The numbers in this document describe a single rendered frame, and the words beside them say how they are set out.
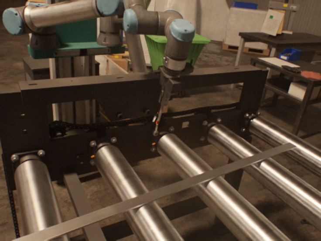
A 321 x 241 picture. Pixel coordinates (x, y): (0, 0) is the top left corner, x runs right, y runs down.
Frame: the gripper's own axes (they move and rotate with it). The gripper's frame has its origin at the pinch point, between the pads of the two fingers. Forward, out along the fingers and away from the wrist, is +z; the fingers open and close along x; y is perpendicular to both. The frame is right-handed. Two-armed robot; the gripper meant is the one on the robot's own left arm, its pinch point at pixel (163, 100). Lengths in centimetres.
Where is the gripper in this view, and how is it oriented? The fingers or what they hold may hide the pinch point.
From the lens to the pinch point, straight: 122.6
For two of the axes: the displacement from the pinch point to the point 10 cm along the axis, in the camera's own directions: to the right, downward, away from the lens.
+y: -8.7, 1.5, -4.7
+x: 4.5, 6.4, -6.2
